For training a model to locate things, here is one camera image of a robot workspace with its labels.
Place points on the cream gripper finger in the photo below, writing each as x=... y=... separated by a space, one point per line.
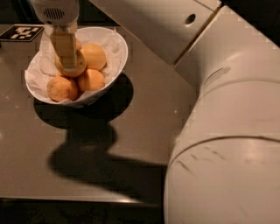
x=64 y=44

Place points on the white bowl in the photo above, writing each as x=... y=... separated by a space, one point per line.
x=117 y=62

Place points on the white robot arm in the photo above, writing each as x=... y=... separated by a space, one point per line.
x=224 y=168

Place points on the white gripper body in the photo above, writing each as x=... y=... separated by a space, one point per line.
x=55 y=13

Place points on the orange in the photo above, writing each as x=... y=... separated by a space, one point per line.
x=91 y=80
x=72 y=73
x=61 y=88
x=94 y=56
x=78 y=45

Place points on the black white fiducial marker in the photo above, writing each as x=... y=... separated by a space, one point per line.
x=21 y=33

